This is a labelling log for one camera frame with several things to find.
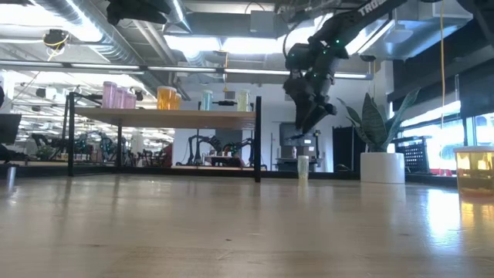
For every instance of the grey ceiling box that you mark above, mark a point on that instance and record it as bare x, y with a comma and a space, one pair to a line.
262, 21

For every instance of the red background object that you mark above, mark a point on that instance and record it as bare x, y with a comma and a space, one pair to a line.
168, 155

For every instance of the green plant in white pot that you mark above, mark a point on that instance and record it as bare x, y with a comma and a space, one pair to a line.
382, 168

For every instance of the black hanging lamp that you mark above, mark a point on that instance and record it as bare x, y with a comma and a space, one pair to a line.
139, 95

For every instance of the small yellow medicine bottle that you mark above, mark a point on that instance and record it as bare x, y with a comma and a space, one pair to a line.
243, 100
303, 168

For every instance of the wooden shelf with black legs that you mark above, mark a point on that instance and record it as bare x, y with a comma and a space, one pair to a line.
166, 119

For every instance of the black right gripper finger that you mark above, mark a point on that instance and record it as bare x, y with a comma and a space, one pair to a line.
322, 111
303, 114

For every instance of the black mesh basket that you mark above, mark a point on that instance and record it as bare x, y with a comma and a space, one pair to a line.
415, 156

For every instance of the black cabinet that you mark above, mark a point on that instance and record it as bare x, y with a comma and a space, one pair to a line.
345, 148

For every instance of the large orange medicine bottle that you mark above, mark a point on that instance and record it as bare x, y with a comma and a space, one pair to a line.
166, 97
178, 101

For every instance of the pink cups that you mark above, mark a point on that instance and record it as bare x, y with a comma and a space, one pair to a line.
109, 94

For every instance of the small green medicine bottle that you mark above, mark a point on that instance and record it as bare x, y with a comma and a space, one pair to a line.
207, 100

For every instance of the black ceiling camera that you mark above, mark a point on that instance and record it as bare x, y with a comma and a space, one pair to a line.
56, 38

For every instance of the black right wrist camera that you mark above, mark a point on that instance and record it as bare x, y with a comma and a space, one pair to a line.
297, 56

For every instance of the black background robot arm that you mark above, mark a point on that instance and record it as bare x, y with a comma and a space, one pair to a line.
191, 148
239, 148

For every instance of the small yellow-green medicine bottle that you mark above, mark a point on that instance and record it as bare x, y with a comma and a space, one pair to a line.
475, 170

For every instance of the dark rectangular box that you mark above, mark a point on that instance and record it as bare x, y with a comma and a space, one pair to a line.
9, 127

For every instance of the dark grey machine cabinet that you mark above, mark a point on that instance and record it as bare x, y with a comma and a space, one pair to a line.
287, 152

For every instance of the ceiling light tube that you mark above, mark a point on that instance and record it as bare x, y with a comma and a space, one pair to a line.
173, 69

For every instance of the white background panel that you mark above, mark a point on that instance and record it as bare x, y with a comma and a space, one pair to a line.
179, 154

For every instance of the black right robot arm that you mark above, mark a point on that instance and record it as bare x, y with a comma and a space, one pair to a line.
347, 23

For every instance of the large silver rectangular duct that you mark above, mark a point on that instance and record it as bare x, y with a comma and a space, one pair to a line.
417, 34

